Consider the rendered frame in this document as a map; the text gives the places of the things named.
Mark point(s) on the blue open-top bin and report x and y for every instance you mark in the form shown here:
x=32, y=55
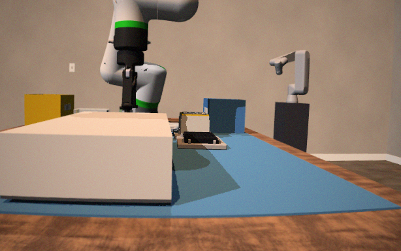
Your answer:
x=225, y=115

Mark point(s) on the yellow open-top bin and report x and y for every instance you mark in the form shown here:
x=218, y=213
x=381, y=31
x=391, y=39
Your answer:
x=39, y=107

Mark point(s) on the light blue bench mat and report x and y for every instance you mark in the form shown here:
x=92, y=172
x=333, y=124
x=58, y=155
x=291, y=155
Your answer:
x=251, y=178

